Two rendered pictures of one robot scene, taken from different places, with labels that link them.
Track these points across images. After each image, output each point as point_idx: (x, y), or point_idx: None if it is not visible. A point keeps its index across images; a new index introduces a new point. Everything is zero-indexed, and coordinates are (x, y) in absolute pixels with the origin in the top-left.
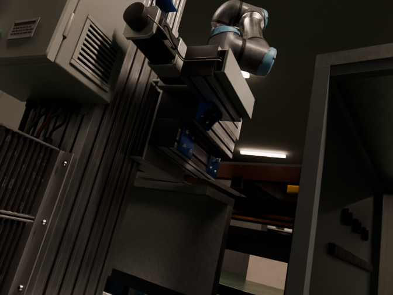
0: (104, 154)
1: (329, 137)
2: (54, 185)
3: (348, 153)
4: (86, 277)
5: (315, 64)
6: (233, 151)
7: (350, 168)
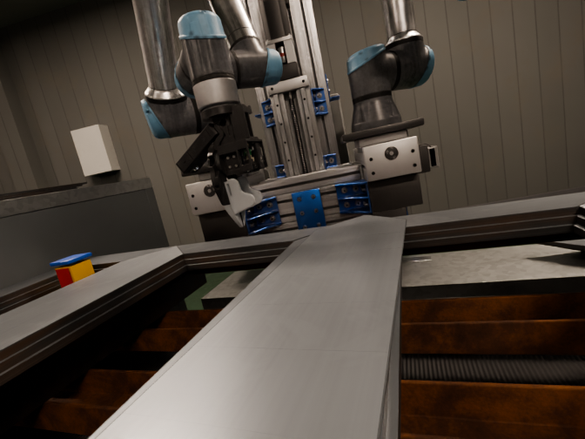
0: None
1: (118, 231)
2: None
3: (28, 242)
4: None
5: (151, 185)
6: (203, 233)
7: (6, 264)
